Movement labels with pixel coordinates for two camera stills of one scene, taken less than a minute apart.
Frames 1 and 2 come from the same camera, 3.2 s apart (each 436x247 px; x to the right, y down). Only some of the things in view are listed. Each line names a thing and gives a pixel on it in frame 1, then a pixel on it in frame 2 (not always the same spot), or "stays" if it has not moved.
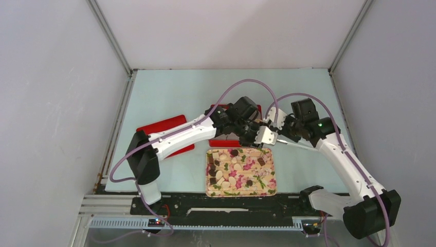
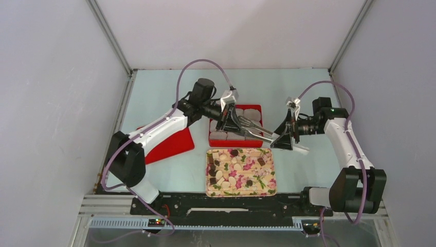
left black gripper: x=250 y=142 -> x=231 y=123
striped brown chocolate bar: x=261 y=161 stays
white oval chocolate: x=232 y=181 stays
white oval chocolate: x=219 y=175 stays
